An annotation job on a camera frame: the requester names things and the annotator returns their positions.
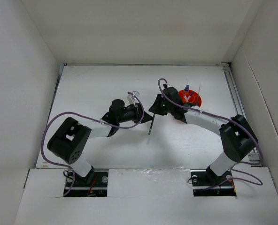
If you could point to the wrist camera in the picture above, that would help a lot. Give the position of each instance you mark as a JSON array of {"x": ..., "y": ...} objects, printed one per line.
[
  {"x": 167, "y": 85},
  {"x": 132, "y": 97}
]

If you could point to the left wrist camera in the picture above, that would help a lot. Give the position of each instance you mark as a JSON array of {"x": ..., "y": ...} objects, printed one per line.
[{"x": 132, "y": 97}]

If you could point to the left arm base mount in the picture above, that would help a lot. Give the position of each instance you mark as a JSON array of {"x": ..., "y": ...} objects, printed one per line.
[{"x": 98, "y": 187}]

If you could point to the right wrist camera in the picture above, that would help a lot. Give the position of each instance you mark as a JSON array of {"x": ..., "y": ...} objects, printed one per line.
[{"x": 167, "y": 85}]

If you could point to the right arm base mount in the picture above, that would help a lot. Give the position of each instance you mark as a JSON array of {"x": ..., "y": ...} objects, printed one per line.
[{"x": 203, "y": 187}]

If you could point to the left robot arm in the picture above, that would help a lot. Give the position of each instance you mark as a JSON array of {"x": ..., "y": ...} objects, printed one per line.
[{"x": 70, "y": 139}]

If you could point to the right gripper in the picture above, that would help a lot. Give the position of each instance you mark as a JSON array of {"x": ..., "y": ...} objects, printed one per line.
[{"x": 155, "y": 108}]

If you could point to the orange round organizer container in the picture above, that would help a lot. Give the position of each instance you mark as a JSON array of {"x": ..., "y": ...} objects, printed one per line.
[{"x": 192, "y": 99}]

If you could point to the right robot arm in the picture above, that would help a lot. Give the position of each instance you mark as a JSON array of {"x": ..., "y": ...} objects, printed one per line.
[{"x": 236, "y": 135}]

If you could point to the black thin pen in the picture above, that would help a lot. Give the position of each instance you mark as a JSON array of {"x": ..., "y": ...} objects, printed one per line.
[{"x": 151, "y": 125}]

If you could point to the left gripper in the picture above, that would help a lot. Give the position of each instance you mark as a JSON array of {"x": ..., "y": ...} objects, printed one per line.
[{"x": 137, "y": 111}]

